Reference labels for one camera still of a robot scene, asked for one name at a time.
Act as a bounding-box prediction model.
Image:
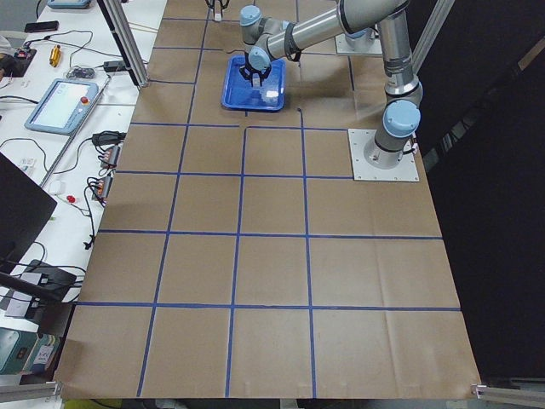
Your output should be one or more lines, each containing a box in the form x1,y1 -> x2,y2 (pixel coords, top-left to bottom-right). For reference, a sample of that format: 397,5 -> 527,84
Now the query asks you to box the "black power adapter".
103,60 -> 127,72

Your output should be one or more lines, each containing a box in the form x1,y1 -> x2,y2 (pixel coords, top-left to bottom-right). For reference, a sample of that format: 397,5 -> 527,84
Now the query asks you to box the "blue plastic tray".
221,55 -> 286,112

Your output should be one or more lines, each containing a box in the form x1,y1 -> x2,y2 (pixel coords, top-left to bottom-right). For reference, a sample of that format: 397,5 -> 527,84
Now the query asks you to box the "aluminium frame post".
97,0 -> 149,89

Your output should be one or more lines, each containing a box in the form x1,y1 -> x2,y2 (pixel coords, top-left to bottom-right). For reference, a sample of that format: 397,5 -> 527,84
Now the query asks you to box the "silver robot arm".
239,1 -> 423,170

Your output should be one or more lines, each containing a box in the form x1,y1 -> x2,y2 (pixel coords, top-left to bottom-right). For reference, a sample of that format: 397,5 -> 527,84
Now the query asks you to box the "wooden stick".
129,22 -> 158,33

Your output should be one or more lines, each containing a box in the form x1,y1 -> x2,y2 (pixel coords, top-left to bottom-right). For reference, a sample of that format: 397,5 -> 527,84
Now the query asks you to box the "yellow cylindrical tool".
49,45 -> 61,67

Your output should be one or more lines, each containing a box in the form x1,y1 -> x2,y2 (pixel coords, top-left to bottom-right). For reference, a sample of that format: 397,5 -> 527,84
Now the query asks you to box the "black smartphone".
24,20 -> 60,33

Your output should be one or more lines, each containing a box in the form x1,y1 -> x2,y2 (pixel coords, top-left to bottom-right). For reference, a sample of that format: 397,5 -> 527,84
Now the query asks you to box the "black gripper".
205,0 -> 230,12
238,61 -> 271,83

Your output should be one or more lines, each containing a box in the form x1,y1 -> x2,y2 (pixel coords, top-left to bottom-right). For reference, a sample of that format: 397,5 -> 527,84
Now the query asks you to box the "teach pendant tablet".
24,78 -> 99,135

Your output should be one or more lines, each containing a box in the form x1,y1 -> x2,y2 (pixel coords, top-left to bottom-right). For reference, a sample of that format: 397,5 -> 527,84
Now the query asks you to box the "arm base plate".
335,26 -> 382,57
347,129 -> 420,182

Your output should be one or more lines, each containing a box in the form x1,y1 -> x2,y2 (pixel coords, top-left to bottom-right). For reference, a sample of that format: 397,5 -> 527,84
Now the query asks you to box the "black laptop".
1,154 -> 57,274

